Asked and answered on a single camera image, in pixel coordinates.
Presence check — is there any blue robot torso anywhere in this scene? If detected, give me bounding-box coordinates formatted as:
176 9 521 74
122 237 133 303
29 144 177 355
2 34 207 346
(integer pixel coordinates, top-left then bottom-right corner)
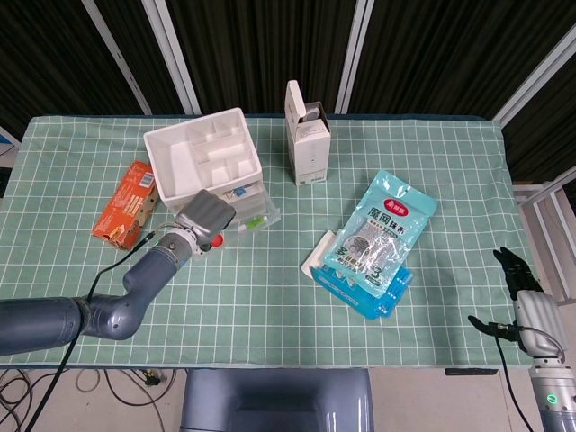
179 367 374 432

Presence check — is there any aluminium frame post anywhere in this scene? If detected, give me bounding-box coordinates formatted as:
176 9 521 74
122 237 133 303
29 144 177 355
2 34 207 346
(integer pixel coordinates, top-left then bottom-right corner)
335 0 375 114
492 22 576 128
82 0 152 114
141 0 202 114

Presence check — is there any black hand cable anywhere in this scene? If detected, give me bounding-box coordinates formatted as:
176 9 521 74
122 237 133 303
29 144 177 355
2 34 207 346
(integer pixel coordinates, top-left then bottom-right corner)
24 229 159 432
490 323 535 432

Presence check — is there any white plastic tray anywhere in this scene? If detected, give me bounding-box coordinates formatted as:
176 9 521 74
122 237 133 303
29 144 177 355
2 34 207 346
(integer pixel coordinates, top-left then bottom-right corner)
300 229 343 280

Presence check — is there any black table bracket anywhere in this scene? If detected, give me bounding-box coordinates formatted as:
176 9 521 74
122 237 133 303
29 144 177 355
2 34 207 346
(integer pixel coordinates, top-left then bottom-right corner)
444 367 500 377

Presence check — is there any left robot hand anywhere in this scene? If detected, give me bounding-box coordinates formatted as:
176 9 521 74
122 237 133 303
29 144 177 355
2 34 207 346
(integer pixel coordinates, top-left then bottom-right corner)
174 188 239 257

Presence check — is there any teal cleaning cloth package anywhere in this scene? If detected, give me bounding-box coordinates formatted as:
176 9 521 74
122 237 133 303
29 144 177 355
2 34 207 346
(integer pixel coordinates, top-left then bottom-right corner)
322 169 438 299

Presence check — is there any grey device in carton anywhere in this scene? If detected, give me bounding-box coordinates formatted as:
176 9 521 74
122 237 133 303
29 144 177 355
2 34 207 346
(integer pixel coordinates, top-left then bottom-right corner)
301 102 326 123

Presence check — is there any tall white carton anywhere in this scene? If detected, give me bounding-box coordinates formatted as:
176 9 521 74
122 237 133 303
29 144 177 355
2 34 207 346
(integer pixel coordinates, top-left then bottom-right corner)
283 79 332 186

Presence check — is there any black left hand cable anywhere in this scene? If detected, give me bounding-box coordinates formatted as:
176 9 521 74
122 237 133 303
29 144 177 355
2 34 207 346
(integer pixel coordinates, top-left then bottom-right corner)
24 229 159 432

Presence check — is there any green marker pen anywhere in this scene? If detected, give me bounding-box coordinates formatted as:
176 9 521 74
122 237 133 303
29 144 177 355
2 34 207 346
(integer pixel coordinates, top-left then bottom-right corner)
237 214 271 233

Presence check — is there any blue white board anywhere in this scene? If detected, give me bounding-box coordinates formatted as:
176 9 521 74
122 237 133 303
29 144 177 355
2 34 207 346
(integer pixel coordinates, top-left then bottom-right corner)
0 125 22 159

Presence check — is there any grey right hand cable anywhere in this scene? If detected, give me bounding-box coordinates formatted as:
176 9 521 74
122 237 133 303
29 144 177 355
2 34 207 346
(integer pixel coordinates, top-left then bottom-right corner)
517 326 564 361

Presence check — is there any clear plastic drawer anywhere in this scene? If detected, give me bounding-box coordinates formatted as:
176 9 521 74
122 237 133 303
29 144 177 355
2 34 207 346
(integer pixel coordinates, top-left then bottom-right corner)
236 191 273 217
233 182 271 212
211 179 283 236

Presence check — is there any black floor cable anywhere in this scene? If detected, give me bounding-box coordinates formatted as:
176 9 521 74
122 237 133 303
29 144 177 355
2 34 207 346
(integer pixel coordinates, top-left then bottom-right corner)
103 368 168 432

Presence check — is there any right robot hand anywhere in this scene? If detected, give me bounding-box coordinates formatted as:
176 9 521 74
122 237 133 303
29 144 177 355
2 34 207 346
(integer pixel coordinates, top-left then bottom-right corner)
467 246 566 357

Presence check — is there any orange snack box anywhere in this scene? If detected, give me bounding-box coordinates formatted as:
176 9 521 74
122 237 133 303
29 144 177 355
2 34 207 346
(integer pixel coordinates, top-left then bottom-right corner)
91 160 158 251

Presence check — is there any white drawer organizer frame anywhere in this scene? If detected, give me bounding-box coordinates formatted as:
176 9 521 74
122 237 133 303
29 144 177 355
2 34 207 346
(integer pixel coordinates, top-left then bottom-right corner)
142 106 271 226

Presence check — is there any flat blue cardboard box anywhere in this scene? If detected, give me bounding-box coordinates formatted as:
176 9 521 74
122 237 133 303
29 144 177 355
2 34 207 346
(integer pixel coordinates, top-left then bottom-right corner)
310 265 414 320

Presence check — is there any white metal rack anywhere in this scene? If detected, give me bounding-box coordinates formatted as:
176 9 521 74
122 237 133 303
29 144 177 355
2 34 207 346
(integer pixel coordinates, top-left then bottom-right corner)
512 165 576 307

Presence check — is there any black right hand cable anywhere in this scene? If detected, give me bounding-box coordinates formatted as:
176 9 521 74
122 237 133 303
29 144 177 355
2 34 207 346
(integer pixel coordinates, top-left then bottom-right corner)
490 323 535 432

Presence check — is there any green checked tablecloth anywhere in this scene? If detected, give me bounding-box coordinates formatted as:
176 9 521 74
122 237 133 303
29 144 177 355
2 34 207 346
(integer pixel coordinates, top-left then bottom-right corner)
0 114 545 368

